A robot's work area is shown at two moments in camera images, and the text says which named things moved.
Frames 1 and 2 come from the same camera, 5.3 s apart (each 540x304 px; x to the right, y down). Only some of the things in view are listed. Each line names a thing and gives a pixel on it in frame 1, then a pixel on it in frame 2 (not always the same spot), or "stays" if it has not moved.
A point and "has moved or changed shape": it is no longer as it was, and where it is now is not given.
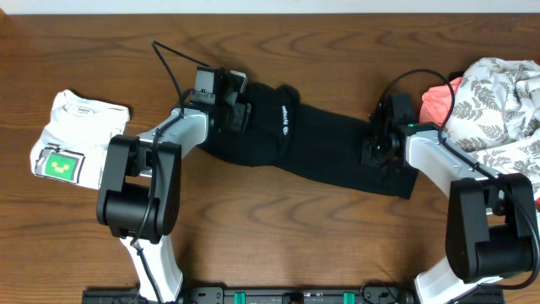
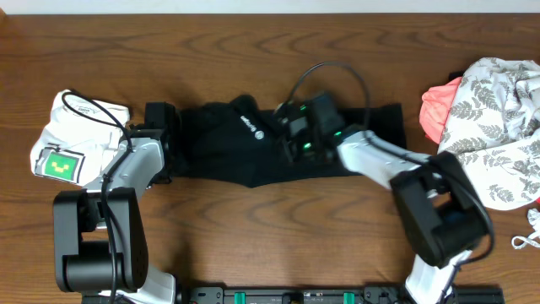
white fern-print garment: x=495 y=118 stays
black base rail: x=280 y=295 stays
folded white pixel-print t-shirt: x=75 y=144 stays
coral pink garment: x=436 y=102 stays
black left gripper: x=240 y=112 to x=162 y=178
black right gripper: x=365 y=154 to x=287 y=140
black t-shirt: x=305 y=143 has moved or changed shape
